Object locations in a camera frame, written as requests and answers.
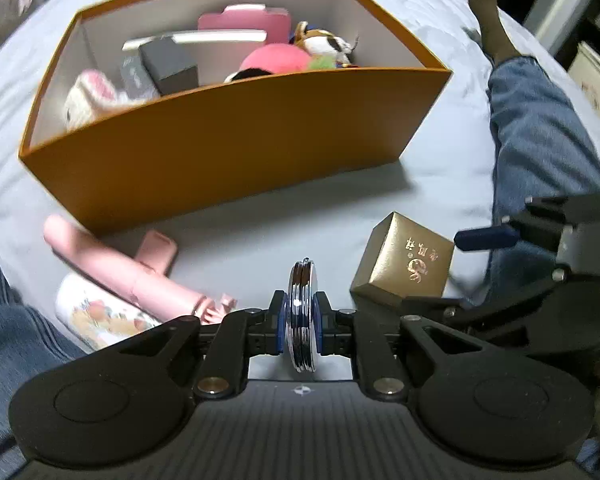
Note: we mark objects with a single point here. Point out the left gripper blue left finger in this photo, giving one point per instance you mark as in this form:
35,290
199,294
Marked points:
277,323

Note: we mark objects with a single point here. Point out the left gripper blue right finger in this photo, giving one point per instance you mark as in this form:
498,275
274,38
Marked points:
324,324

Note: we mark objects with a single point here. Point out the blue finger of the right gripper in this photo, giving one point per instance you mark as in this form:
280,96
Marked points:
493,237

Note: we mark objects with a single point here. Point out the gold cube gift box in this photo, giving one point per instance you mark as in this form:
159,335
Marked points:
402,258

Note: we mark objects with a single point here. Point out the pink fluffy pompom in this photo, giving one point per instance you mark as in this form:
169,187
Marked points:
272,59

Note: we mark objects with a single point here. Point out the brown bear plush blue hat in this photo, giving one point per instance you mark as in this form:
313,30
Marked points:
321,43

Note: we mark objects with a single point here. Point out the dark grey textured box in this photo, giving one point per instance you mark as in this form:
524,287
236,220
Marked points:
170,66

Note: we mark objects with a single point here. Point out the pink leather pouch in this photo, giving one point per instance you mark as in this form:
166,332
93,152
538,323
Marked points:
276,22

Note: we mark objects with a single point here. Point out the light blue bed sheet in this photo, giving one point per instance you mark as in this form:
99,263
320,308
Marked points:
443,179

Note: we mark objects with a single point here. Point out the person's right leg jeans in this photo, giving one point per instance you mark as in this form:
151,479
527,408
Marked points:
542,149

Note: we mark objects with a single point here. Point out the person's leg jeans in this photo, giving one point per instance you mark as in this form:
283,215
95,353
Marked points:
542,149
29,345

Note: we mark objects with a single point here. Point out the floral printed tube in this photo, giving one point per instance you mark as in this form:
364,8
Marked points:
98,318

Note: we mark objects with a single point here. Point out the cream storage bin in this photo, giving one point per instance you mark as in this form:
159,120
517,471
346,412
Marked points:
585,72

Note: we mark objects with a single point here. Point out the orange cardboard storage box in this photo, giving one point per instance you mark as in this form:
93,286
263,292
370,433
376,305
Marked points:
210,145

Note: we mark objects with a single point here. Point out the green fluffy pompom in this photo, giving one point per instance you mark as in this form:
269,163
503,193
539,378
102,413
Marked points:
322,62

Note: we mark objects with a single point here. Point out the person's left leg jeans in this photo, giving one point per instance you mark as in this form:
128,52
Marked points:
29,345

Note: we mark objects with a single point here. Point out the white pink bunny plush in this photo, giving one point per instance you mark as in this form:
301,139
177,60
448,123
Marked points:
92,96

